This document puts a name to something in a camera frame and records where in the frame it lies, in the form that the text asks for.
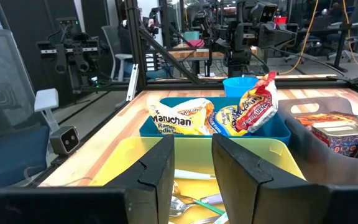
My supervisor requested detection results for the spoon green striped handle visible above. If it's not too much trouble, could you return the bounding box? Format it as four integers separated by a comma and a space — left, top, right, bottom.
213, 212, 229, 224

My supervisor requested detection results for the grey mesh office chair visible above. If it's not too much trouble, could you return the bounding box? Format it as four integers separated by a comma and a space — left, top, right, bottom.
0, 29, 51, 191

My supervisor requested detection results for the black office desk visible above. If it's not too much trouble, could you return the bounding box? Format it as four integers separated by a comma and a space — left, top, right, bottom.
296, 24, 358, 73

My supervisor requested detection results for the smoky grey plastic bin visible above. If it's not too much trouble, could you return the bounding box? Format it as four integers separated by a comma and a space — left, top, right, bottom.
277, 96, 358, 185

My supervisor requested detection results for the white office chair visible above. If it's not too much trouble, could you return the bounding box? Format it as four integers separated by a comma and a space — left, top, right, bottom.
101, 24, 134, 82

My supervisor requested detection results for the light blue handled spoon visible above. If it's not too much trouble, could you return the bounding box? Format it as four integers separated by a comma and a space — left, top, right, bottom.
174, 169, 217, 180

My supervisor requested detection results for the gold spoon green handle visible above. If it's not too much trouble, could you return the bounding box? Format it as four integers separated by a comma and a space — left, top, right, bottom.
172, 181, 226, 216

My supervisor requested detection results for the blue plastic cup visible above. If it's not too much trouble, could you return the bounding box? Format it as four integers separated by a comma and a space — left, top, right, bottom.
222, 77, 260, 98

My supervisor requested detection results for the taco seasoning packet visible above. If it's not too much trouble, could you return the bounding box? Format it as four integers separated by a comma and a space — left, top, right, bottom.
295, 111, 358, 128

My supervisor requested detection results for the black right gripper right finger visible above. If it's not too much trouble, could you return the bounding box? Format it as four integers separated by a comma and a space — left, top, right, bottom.
211, 133, 358, 224

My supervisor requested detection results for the red ramen packet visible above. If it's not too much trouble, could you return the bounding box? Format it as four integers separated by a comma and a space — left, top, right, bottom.
234, 71, 280, 133

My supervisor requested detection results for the translucent yellow plastic bin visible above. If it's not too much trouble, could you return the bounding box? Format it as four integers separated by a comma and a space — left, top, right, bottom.
88, 136, 306, 224

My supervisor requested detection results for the teal plastic bin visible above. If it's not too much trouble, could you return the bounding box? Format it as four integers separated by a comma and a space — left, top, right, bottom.
139, 96, 292, 146

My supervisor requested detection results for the pink red object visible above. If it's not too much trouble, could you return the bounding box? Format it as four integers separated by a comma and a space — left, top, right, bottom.
186, 39, 206, 49

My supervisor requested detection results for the teal box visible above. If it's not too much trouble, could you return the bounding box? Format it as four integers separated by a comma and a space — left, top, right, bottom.
181, 30, 200, 41

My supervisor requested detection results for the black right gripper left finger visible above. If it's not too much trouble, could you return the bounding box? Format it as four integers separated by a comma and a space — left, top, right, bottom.
0, 134, 176, 224

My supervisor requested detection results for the yellow blue ramen packet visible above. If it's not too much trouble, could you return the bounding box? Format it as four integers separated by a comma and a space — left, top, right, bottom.
208, 105, 249, 137

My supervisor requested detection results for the black office chair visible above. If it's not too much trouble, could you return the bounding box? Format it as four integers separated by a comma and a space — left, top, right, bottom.
327, 2, 358, 62

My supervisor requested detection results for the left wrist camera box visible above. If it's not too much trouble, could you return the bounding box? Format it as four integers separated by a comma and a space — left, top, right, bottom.
257, 2, 278, 24

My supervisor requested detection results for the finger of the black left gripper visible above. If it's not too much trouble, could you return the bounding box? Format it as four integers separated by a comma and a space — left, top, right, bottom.
271, 24, 288, 47
258, 24, 272, 47

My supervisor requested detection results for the table-level camera box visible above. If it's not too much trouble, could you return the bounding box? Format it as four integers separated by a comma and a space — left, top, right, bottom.
48, 126, 80, 156

